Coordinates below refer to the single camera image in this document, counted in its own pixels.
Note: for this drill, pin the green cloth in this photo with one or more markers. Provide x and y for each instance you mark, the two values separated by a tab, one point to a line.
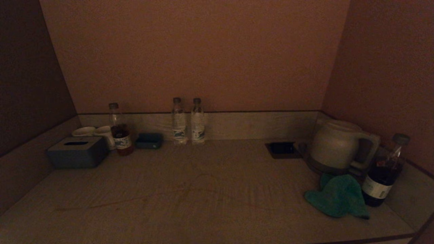
339	198

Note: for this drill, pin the black socket panel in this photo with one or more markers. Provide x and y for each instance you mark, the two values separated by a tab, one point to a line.
282	149

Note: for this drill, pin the clear water bottle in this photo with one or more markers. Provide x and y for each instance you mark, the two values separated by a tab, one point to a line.
198	127
178	125

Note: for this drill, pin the small teal tray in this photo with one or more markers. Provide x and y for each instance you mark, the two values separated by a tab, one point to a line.
149	141

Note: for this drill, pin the amber tea bottle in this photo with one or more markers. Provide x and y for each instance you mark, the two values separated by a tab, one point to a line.
122	140

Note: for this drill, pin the kettle base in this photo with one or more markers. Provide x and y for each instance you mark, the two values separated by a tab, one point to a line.
315	167

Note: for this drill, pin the white electric kettle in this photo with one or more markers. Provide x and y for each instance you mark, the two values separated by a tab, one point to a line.
334	144

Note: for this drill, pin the white cup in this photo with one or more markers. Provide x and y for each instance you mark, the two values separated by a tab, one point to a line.
83	131

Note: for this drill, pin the blue-grey tissue box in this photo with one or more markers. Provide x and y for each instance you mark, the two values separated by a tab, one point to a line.
78	156

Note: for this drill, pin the dark drink bottle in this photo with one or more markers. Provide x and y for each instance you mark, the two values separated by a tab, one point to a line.
381	183

